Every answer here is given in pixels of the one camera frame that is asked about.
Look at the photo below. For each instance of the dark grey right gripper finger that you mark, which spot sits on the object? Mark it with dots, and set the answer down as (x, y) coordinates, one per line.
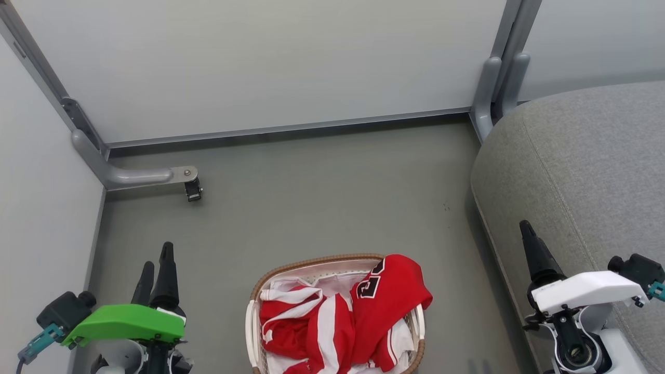
(537, 257)

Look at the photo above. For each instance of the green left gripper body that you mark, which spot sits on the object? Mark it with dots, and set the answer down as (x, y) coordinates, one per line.
(124, 322)

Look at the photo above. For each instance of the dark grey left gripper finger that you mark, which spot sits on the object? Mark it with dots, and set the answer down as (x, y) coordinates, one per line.
(166, 278)
(144, 283)

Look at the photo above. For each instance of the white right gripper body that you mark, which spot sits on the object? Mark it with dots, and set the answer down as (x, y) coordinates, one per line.
(587, 291)

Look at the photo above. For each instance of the red and white jersey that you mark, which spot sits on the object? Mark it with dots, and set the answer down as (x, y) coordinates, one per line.
(384, 306)

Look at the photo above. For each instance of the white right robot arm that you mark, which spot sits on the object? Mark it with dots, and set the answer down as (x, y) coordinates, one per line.
(626, 353)

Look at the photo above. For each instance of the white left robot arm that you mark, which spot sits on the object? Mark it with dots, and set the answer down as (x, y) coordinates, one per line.
(118, 359)

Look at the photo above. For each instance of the grey fabric sofa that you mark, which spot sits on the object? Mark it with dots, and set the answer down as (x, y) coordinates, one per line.
(587, 182)

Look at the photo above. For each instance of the black caster wheel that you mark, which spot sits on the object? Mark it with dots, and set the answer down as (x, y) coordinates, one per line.
(193, 191)

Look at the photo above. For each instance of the white laundry basket brown rim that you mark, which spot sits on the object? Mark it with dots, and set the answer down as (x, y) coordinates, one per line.
(253, 332)

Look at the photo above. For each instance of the grey partition foot long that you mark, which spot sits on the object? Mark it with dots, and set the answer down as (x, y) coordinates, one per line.
(130, 176)

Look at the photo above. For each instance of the white basket liner cloth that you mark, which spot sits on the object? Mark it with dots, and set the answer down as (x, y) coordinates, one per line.
(337, 280)

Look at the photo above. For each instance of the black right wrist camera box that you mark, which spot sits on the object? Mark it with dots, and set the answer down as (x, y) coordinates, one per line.
(638, 269)

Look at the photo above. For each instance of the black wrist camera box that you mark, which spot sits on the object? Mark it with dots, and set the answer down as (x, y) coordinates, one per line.
(65, 311)
(638, 269)

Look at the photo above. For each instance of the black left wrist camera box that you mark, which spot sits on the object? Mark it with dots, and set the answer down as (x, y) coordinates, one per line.
(65, 311)

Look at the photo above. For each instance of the dark metal hinge bracket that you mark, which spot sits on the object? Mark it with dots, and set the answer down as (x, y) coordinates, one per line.
(83, 122)

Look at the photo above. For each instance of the grey metal partition rail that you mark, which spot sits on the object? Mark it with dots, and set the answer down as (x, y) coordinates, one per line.
(286, 129)

